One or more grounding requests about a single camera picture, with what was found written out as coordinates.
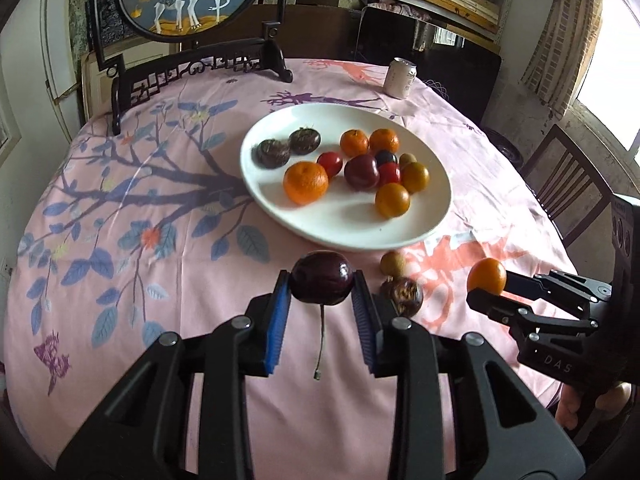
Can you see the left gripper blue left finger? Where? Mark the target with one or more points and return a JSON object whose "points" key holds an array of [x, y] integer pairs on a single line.
{"points": [[274, 322]]}

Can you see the red cherry tomato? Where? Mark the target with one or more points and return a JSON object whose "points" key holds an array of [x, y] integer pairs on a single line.
{"points": [[389, 173], [331, 162]]}

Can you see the orange kumquat front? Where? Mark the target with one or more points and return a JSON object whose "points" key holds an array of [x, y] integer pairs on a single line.
{"points": [[414, 177]]}

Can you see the round deer screen ornament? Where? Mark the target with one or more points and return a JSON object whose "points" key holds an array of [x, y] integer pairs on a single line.
{"points": [[184, 23]]}

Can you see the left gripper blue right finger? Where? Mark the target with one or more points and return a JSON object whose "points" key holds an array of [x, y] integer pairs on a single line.
{"points": [[369, 325]]}

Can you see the dark red plum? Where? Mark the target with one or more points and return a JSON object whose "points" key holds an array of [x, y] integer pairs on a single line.
{"points": [[361, 172]]}

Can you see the small beige longan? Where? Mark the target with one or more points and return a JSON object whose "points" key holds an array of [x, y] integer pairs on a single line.
{"points": [[393, 264], [406, 159]]}

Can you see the person right hand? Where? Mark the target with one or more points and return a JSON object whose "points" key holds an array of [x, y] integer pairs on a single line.
{"points": [[608, 405]]}

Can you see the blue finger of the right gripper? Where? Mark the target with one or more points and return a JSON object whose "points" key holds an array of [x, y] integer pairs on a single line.
{"points": [[496, 307], [522, 285]]}

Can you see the large mandarin orange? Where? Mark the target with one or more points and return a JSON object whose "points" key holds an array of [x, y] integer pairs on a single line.
{"points": [[305, 182]]}

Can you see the small mandarin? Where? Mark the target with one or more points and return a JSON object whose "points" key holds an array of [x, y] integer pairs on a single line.
{"points": [[354, 142]]}

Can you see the dark water chestnut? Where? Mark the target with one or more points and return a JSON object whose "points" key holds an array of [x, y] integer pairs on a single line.
{"points": [[304, 141], [405, 294], [272, 153]]}

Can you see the dark cherry with stem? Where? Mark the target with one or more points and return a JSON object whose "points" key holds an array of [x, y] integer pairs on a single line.
{"points": [[323, 278]]}

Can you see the dark wooden chair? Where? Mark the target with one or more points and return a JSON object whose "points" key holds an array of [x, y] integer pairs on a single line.
{"points": [[566, 182]]}

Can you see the orange kumquat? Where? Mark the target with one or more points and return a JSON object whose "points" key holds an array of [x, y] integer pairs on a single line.
{"points": [[414, 177], [392, 200], [488, 274]]}

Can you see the pink drink can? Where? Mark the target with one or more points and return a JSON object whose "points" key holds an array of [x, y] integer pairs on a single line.
{"points": [[399, 78]]}

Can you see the black cabinet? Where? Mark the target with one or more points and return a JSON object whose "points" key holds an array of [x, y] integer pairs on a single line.
{"points": [[459, 70]]}

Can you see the pink printed tablecloth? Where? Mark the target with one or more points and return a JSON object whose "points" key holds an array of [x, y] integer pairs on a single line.
{"points": [[153, 230]]}

